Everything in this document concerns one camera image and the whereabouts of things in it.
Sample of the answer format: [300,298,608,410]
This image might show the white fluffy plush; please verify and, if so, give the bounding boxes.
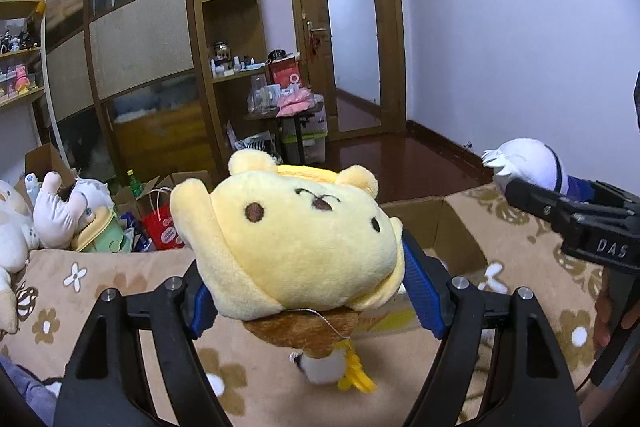
[291,347,347,384]

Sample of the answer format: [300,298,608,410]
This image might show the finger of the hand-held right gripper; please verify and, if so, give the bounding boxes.
[592,179,640,214]
[504,177,601,235]

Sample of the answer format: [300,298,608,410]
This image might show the person's right hand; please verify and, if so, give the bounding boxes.
[594,292,615,350]

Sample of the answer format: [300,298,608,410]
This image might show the wooden figurine shelf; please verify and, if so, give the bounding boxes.
[0,0,51,110]

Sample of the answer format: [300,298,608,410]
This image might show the wooden wardrobe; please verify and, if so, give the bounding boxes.
[27,0,273,188]

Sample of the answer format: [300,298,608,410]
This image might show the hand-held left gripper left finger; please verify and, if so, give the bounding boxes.
[52,257,236,427]

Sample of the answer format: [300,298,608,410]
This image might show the brown cardboard box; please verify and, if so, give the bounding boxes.
[112,169,213,218]
[15,143,76,192]

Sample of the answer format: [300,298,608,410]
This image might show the yellow bear plush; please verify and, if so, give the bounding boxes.
[170,149,406,394]

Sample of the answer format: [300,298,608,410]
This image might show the pink cloth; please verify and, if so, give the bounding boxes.
[276,89,316,118]

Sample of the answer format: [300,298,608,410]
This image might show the red paper bag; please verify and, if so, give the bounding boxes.
[140,189,187,251]

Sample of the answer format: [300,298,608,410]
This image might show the green bottle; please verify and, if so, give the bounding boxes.
[125,169,143,200]

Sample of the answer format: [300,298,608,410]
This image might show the clear jar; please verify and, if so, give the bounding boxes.
[248,76,266,114]

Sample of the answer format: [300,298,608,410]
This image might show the lavender fleece cloth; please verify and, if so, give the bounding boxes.
[0,354,63,427]

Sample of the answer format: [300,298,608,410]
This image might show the small dark side table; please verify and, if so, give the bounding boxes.
[245,104,326,165]

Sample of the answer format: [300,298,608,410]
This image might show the yellow and green toy case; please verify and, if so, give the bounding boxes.
[70,207,126,253]

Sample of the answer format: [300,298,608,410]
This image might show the clear plastic storage box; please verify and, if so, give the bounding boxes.
[280,127,328,165]

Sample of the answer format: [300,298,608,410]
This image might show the red box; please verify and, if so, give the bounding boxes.
[270,57,301,92]

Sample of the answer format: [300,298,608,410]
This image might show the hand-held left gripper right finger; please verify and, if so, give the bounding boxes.
[400,229,583,427]

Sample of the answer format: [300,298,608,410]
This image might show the white and purple plush doll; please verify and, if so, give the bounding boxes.
[481,137,596,204]

